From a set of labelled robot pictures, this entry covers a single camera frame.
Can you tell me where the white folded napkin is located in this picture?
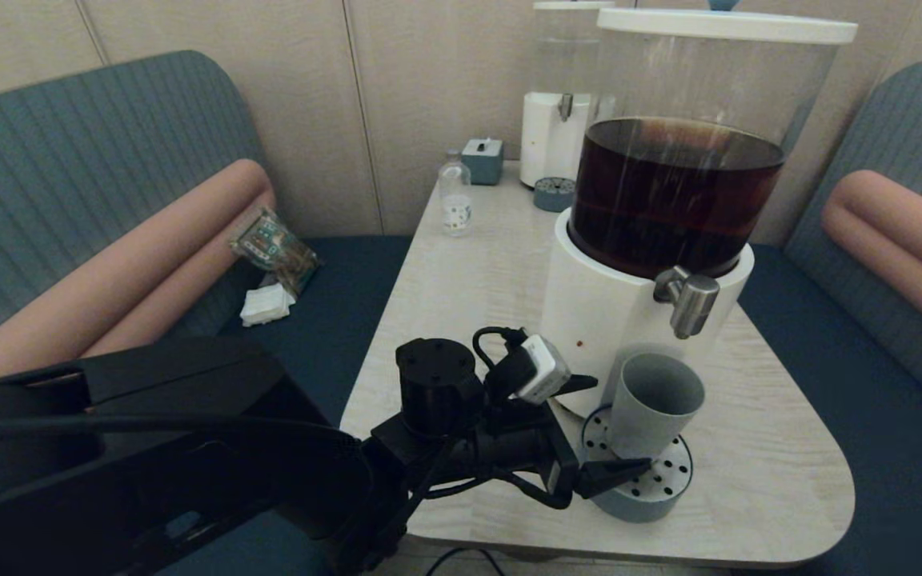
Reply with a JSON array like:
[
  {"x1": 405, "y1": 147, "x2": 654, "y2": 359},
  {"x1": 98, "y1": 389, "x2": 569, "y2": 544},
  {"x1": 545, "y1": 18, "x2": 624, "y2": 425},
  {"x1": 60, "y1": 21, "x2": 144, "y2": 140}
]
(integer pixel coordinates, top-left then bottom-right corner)
[{"x1": 240, "y1": 283, "x2": 297, "y2": 328}]

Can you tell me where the large white dispenser lid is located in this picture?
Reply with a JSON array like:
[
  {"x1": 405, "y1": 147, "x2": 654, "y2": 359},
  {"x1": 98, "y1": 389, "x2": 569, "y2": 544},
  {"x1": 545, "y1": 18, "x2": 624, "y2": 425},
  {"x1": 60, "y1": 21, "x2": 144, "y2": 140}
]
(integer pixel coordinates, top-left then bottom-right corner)
[{"x1": 595, "y1": 0, "x2": 858, "y2": 45}]

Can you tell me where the grey-blue plastic cup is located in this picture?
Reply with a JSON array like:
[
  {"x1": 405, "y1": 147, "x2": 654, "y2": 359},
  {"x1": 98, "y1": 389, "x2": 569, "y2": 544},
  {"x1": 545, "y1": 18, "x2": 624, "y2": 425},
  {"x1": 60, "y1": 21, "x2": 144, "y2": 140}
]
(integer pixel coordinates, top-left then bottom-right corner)
[{"x1": 607, "y1": 354, "x2": 706, "y2": 462}]

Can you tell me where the green snack packet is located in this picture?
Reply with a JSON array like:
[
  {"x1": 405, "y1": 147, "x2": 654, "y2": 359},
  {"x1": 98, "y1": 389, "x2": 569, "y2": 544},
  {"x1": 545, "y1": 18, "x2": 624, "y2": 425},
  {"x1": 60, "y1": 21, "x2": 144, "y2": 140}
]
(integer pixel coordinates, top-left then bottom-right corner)
[{"x1": 231, "y1": 207, "x2": 323, "y2": 301}]

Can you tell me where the clear plastic bottle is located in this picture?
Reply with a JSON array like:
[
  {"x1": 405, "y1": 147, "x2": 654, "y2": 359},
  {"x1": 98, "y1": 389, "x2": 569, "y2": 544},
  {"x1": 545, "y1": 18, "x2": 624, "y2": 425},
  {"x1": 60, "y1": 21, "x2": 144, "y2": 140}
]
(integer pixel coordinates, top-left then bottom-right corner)
[{"x1": 439, "y1": 151, "x2": 473, "y2": 237}]

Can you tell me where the small blue tissue box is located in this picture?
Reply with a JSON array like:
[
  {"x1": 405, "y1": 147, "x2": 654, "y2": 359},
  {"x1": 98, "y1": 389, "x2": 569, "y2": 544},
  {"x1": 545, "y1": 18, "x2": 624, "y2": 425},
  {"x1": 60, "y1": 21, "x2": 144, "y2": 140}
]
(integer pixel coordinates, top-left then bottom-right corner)
[{"x1": 461, "y1": 138, "x2": 504, "y2": 186}]

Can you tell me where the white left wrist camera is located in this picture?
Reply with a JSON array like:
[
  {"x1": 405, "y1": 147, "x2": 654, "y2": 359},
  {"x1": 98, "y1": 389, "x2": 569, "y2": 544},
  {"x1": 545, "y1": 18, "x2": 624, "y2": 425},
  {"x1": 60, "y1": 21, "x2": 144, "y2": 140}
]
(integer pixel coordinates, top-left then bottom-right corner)
[{"x1": 513, "y1": 334, "x2": 572, "y2": 405}]

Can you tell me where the black floor cable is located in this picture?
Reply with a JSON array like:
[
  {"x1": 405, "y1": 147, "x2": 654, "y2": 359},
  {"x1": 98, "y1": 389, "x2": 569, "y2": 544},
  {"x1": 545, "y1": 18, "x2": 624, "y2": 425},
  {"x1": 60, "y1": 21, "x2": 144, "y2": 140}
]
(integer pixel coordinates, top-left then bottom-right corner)
[{"x1": 427, "y1": 547, "x2": 504, "y2": 576}]

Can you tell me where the small blue drip tray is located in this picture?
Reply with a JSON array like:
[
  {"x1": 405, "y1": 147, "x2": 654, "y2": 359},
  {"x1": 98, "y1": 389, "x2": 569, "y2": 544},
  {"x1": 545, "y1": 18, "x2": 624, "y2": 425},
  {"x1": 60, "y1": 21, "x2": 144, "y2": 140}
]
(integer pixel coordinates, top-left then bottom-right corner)
[{"x1": 534, "y1": 177, "x2": 577, "y2": 213}]

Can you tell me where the small water drink dispenser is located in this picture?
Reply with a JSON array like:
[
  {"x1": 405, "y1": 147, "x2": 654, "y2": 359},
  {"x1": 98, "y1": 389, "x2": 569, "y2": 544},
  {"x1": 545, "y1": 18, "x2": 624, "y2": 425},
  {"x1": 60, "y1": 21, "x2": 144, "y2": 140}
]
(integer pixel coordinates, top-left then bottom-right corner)
[{"x1": 520, "y1": 2, "x2": 617, "y2": 190}]

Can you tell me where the large blue drip tray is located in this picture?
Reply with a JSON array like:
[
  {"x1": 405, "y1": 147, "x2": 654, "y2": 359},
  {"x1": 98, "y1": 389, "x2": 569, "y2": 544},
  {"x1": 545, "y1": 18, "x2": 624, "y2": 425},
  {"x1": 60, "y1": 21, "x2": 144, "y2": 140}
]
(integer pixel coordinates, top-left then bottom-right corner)
[{"x1": 579, "y1": 404, "x2": 694, "y2": 524}]

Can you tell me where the large tea drink dispenser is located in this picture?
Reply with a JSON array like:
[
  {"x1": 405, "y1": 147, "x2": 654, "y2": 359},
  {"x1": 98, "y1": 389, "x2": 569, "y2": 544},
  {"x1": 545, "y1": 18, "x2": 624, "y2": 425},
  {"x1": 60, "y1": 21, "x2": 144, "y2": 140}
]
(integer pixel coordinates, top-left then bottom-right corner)
[{"x1": 537, "y1": 8, "x2": 858, "y2": 421}]

